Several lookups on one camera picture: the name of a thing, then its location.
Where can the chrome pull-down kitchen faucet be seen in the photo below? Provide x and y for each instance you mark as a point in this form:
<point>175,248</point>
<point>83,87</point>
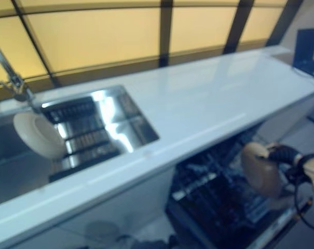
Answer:
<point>14,83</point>

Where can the stainless steel sink basin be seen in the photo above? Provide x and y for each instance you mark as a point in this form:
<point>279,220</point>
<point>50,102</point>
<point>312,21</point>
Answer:
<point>11,168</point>

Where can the cream ceramic plate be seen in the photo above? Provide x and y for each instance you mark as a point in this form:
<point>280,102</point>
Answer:
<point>40,137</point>
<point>260,173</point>

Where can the dark open laptop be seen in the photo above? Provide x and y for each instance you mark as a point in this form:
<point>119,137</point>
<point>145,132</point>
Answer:
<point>307,49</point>

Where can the open dishwasher door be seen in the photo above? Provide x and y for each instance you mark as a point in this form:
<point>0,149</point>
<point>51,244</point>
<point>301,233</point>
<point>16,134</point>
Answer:
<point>224,233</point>

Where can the black steel roll-up rack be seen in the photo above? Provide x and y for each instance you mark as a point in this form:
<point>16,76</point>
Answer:
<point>86,140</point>

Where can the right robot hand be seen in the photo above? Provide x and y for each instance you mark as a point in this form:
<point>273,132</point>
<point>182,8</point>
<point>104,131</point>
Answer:
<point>286,155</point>

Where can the white glossy cabinet door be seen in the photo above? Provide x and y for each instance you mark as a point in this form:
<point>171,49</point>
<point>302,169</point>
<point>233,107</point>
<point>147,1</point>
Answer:
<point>29,240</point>
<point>125,207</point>

